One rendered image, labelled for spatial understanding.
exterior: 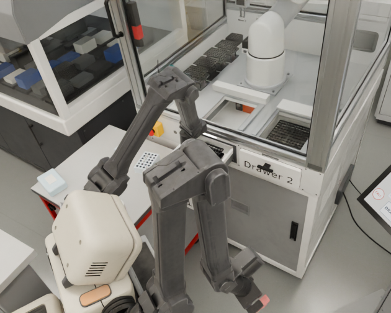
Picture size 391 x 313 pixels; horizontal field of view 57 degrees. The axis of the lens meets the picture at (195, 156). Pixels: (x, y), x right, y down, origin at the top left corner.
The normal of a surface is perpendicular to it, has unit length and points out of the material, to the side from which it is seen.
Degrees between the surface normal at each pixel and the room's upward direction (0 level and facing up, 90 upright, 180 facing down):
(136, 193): 0
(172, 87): 26
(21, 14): 90
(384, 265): 0
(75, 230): 47
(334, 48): 90
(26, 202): 0
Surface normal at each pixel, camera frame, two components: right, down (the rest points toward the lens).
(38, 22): 0.82, 0.33
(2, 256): -0.11, -0.72
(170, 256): 0.43, 0.58
